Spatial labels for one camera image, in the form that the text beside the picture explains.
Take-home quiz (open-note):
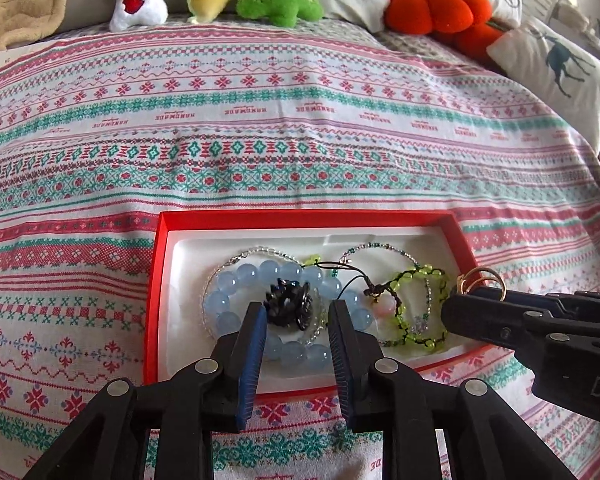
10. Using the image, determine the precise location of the orange pumpkin plush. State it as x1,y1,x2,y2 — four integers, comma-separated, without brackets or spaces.
382,0,493,36
432,17,511,58

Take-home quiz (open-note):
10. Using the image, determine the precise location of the black lotus charm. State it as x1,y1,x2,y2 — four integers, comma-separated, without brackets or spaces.
262,279,313,331

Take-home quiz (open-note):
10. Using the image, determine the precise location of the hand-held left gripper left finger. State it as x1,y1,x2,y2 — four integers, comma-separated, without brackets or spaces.
22,301,269,480

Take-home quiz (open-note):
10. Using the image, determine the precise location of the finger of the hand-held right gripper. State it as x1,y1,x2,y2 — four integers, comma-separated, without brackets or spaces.
440,295,572,357
460,285,600,314

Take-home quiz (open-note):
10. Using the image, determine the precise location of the thin green seed bead bracelet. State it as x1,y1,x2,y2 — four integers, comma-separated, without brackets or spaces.
337,241,443,348

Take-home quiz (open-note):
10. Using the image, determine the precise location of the white deer print pillow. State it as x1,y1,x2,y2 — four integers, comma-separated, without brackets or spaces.
487,15,600,153

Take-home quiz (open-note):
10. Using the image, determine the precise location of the blue bead bracelet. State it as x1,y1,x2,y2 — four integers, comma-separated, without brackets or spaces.
202,259,376,366

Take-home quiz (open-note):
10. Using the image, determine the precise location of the printed patterned blanket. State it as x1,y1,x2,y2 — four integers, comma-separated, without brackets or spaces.
0,10,600,480

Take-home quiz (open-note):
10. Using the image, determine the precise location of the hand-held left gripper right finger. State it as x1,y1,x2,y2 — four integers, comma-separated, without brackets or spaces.
328,299,581,480

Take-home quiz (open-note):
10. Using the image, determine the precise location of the red cardboard box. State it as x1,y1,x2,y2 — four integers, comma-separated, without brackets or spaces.
142,210,481,403

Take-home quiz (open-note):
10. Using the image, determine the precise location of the clear bead bracelet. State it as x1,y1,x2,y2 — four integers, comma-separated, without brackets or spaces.
202,246,327,347

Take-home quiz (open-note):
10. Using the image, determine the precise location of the black cord charm bracelet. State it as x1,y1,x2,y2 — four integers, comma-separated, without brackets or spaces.
302,255,388,318

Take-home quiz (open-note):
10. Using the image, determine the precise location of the gold ring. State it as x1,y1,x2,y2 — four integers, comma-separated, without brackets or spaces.
460,267,489,294
480,267,509,302

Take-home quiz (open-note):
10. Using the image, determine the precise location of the green bead black cord bracelet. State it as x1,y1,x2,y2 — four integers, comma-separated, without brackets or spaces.
377,264,452,353

